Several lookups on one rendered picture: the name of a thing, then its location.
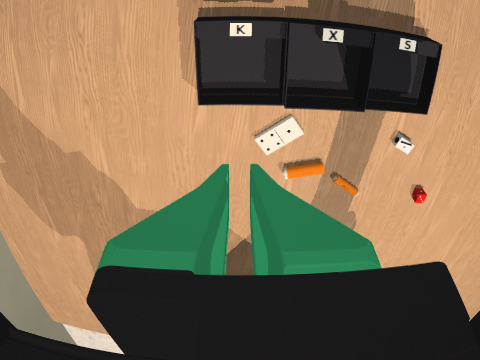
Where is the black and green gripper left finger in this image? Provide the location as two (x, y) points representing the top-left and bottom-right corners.
(96, 164), (230, 275)

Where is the black rack of three bins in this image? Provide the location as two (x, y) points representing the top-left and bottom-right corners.
(194, 16), (443, 115)

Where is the red die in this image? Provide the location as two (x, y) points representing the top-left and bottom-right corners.
(412, 188), (427, 203)

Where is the orange aa battery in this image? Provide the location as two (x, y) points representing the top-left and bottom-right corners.
(283, 162), (324, 179)

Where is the white domino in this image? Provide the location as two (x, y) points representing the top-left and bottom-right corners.
(255, 115), (304, 155)

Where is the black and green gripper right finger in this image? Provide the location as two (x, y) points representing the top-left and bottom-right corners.
(250, 164), (381, 275)

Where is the orange aaa battery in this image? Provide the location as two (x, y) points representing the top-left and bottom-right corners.
(333, 175), (359, 197)

